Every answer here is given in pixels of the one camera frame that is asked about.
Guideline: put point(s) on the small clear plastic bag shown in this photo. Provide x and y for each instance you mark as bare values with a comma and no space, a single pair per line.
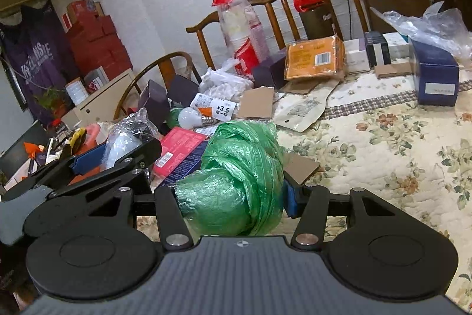
123,141

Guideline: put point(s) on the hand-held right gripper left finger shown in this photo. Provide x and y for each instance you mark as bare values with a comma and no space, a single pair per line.
167,204

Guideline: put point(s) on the stack of red boxes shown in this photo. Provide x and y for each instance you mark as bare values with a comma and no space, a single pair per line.
97,42

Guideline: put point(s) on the green plastic bag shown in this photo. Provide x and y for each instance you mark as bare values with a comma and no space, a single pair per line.
236,174

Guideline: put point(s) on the red flat box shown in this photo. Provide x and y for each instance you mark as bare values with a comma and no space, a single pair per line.
179,147

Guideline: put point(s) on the wooden round-back chair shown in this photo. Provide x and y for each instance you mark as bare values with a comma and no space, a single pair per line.
162,64

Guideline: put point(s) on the black and white box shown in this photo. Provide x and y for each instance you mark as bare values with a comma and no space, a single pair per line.
378,49

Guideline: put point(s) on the green potted plant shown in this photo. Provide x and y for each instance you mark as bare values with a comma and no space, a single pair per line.
51,101

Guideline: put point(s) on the bagged stack of paper cups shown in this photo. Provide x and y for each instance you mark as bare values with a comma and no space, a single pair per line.
241,38

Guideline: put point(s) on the dark blue box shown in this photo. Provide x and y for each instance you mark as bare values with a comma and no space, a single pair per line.
435,75

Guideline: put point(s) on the white bag with orange label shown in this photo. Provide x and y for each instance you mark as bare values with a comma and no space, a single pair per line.
225,91

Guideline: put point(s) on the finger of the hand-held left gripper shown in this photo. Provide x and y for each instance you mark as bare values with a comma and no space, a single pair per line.
143,150
88,159

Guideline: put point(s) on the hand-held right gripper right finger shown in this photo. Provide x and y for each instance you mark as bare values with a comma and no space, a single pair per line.
292,198

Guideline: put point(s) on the floral quilted desktop cloth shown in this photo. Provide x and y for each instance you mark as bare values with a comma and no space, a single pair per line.
387,152

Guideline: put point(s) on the pale grey box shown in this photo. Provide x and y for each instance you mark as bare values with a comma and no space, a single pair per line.
397,45

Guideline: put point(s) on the white and red box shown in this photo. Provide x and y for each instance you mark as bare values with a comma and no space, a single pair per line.
96,79

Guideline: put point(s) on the orange flat packet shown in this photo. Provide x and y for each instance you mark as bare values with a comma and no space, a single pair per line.
313,56

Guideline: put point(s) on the orange plastic basin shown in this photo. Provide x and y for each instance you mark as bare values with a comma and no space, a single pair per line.
96,134

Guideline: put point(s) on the white jar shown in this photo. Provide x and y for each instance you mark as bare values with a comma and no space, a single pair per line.
76,91

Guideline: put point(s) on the small white box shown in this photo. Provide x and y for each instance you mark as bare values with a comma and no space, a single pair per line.
357,56

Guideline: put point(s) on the white light bulb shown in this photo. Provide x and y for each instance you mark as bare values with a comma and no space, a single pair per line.
193,117

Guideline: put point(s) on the yellow gloves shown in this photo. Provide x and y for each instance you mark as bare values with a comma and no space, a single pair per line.
73,141

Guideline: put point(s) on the large clear plastic bag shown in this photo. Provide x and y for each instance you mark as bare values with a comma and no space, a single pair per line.
431,27

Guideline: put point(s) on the wooden straight-back chair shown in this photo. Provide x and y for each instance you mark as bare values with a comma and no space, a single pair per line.
280,5

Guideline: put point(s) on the flat cardboard piece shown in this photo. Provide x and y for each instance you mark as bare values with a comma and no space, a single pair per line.
254,103
392,69
300,169

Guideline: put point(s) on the brown paper envelope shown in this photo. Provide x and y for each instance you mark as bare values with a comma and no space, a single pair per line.
306,108

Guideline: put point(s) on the dark purple box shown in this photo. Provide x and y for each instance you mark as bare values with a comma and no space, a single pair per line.
269,71
155,106
182,90

